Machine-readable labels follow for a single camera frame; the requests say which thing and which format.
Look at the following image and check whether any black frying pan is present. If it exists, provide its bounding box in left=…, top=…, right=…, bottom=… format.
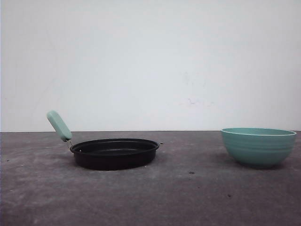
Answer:
left=47, top=110, right=159, bottom=171

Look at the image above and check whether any teal ceramic bowl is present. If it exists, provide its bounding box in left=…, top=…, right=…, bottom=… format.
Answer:
left=221, top=128, right=297, bottom=168

